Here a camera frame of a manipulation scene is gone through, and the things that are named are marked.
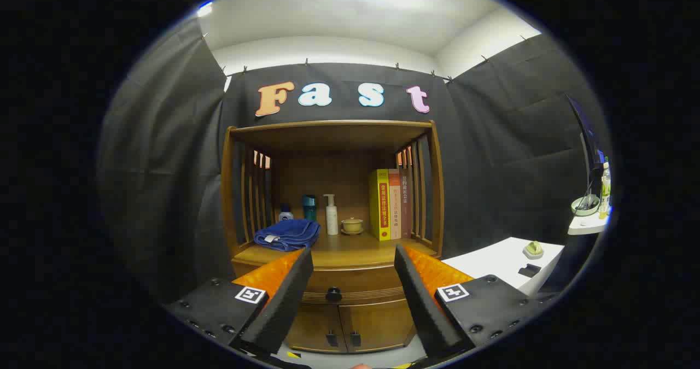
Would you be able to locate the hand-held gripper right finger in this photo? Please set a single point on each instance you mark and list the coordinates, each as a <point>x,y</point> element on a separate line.
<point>424,303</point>

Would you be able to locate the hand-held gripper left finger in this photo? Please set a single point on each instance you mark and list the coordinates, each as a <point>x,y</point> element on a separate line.
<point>287,303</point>

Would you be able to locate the black drawer knob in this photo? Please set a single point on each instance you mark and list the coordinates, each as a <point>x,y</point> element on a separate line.
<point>333,294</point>

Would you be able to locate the wooden drawer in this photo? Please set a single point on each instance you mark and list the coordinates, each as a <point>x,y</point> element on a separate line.
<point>355,281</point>

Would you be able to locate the wooden cabinet door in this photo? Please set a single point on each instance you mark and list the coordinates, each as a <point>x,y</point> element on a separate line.
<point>311,328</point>
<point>383,325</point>

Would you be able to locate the white side cabinet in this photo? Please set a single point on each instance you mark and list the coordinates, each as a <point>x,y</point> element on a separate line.
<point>492,259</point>

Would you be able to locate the wooden countertop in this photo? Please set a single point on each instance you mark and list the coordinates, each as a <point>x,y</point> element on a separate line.
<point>350,249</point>

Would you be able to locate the wooden cabinet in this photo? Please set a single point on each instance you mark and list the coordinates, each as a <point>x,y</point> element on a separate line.
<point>328,139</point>

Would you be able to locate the blue folded towel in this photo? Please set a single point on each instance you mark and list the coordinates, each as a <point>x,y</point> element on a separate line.
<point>290,232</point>

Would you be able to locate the small white blue-capped bottle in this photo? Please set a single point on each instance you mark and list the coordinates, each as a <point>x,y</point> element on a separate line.
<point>286,215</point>

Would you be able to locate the white pump bottle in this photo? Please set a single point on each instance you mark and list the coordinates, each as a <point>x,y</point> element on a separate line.
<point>332,218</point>

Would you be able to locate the beige saucer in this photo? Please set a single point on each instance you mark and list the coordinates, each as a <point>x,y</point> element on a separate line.
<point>352,233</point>

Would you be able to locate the orange and white book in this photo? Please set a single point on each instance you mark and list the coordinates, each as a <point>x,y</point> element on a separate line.
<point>395,210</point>

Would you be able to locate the teal bottle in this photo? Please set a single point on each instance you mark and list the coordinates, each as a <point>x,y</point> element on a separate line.
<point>309,208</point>

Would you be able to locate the brown book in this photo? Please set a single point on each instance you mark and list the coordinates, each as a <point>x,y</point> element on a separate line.
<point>406,205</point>

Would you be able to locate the beige lidded tea cup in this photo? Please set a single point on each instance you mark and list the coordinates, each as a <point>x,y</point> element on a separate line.
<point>352,224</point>

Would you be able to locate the yellow book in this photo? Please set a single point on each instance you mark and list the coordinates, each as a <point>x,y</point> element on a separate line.
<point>383,205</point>

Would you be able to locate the small black object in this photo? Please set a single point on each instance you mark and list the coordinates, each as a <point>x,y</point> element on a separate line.
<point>529,270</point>

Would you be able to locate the small pale green object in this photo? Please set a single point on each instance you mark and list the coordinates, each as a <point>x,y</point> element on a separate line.
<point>534,249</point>

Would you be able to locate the white shelf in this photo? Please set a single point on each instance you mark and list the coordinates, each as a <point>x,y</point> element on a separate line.
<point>588,226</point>

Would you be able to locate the green bowl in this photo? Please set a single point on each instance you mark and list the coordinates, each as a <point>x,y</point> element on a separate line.
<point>585,206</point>

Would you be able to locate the clear green bottle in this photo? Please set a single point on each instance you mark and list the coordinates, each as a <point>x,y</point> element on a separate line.
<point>605,188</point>

